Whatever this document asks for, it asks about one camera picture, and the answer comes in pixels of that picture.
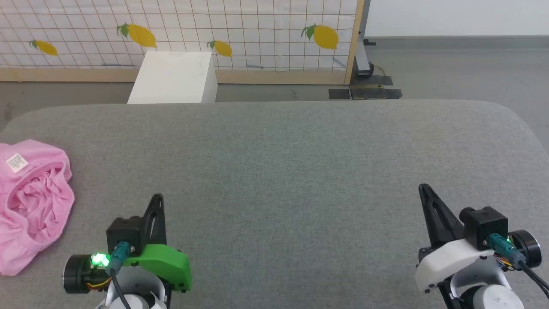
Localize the black cable teal plug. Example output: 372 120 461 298
105 242 131 309
488 234 549 299

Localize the right black cable teal plug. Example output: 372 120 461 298
488 234 549 299

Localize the left black cable teal plug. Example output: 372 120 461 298
105 242 131 309

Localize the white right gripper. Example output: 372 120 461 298
414 183 500 294

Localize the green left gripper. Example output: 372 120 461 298
122 194 193 294

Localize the white box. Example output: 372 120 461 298
127 51 218 104

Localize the lemon print partition screen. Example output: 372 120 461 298
0 0 365 85

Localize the left black cylinder with light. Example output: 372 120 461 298
63 253 113 295

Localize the grey fabric sofa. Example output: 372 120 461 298
0 100 549 309

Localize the right black cylinder with light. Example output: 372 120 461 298
493 230 542 271

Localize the pink garment with white label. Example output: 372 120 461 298
0 139 75 276

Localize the black cylinder with light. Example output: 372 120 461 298
63 253 113 295
493 230 542 271

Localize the grey metal stand post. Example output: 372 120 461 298
353 0 377 78

